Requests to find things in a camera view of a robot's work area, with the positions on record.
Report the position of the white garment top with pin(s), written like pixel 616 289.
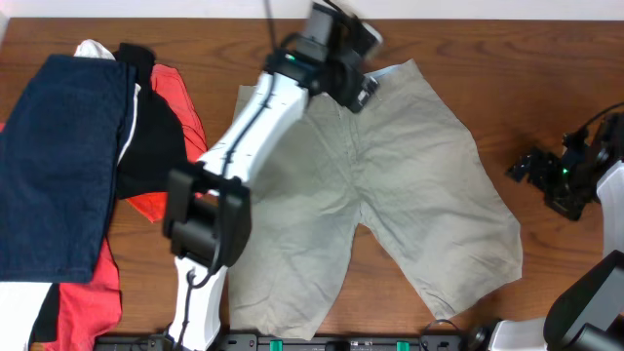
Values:
pixel 92 49

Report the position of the navy blue shorts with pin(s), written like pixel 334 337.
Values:
pixel 59 155

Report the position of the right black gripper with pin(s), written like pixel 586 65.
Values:
pixel 538 171

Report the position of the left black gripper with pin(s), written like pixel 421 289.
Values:
pixel 355 93

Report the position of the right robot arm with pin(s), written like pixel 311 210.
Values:
pixel 588 315

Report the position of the white garment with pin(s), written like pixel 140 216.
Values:
pixel 92 49
pixel 20 306

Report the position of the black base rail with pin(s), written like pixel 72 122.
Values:
pixel 251 342

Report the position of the red orange shorts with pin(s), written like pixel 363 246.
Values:
pixel 74 315

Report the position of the khaki cotton shorts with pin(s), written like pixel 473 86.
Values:
pixel 407 169

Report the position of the black shorts white stripe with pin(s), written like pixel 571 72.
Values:
pixel 157 143

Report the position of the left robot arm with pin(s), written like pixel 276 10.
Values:
pixel 208 217

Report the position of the white garment bottom left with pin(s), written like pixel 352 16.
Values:
pixel 20 306

